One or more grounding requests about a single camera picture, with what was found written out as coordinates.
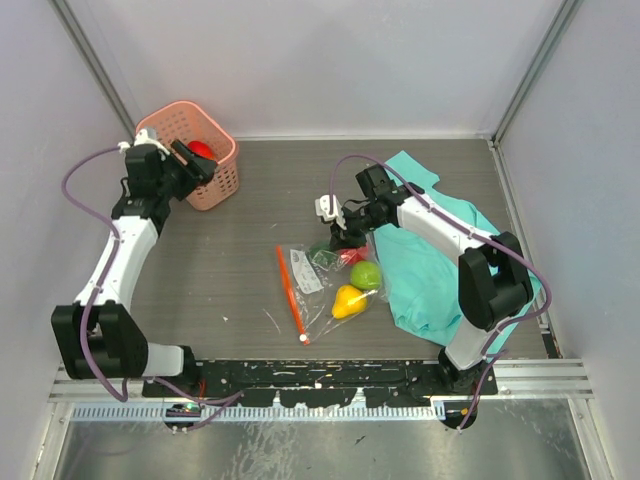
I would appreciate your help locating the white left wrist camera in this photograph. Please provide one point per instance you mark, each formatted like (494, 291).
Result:
(148, 136)

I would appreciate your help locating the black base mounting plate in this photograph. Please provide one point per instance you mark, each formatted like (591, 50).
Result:
(320, 384)

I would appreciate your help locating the clear zip top bag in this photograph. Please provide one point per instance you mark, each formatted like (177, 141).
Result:
(310, 291)

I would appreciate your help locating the yellow fake pear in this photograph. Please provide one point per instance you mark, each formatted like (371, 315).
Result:
(348, 301)

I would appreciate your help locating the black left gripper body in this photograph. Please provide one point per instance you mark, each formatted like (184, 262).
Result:
(179, 180)

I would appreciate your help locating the green fake apple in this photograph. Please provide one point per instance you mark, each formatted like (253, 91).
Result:
(366, 275)

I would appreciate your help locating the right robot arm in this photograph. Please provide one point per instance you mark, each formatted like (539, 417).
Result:
(494, 284)

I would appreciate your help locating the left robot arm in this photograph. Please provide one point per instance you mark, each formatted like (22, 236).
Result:
(96, 335)

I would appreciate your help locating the teal t-shirt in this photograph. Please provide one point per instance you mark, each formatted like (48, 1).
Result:
(422, 282)

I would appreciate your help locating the white slotted cable duct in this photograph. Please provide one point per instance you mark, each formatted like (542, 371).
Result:
(164, 411)

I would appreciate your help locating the red yellow fake apple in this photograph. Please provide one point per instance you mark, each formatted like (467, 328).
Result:
(352, 256)

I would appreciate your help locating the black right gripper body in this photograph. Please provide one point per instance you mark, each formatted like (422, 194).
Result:
(363, 219)

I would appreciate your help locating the red yellow fake mango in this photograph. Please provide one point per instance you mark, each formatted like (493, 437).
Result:
(201, 149)

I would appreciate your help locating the dark green fake avocado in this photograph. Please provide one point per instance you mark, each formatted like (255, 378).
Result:
(321, 256)

